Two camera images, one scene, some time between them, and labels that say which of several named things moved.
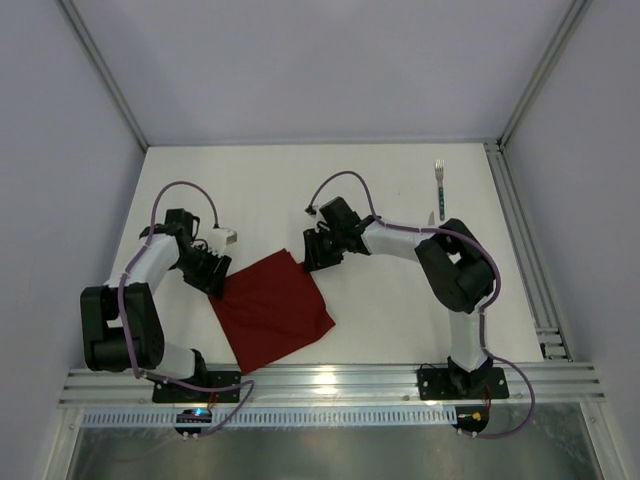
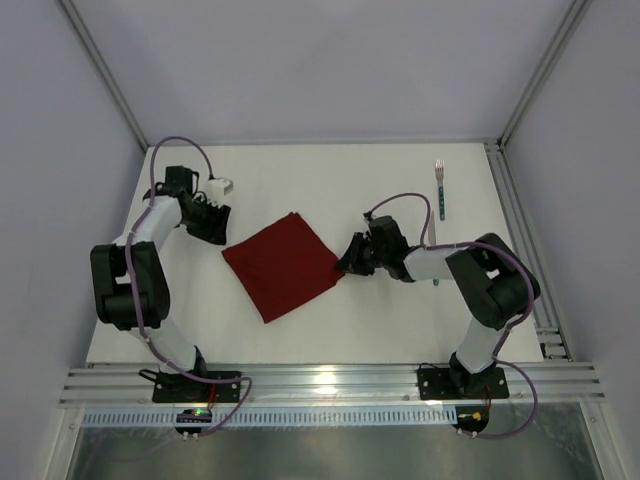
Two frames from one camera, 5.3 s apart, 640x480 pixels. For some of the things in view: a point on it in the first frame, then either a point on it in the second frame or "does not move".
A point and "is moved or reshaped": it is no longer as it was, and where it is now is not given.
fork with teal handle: (439, 170) does not move
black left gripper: (208, 270) to (211, 223)
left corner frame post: (105, 71) does not move
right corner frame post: (572, 18) does not move
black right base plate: (441, 384) does not move
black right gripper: (320, 245) to (361, 252)
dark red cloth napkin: (270, 308) is moved or reshaped
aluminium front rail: (528, 385) does not move
